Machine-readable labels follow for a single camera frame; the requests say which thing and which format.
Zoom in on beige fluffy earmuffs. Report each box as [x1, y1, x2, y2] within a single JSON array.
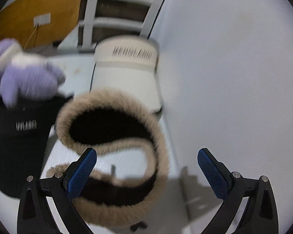
[[55, 89, 169, 228]]

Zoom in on purple plush toy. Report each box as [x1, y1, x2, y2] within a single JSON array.
[[0, 38, 66, 108]]

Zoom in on black sun visor cap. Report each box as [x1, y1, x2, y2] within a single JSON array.
[[0, 95, 71, 198]]

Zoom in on white sun visor cap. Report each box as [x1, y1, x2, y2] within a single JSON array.
[[90, 35, 163, 113]]

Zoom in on white power cable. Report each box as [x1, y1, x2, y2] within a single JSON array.
[[23, 25, 39, 51]]

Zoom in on white wall power socket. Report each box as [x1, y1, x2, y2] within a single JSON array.
[[33, 13, 51, 27]]

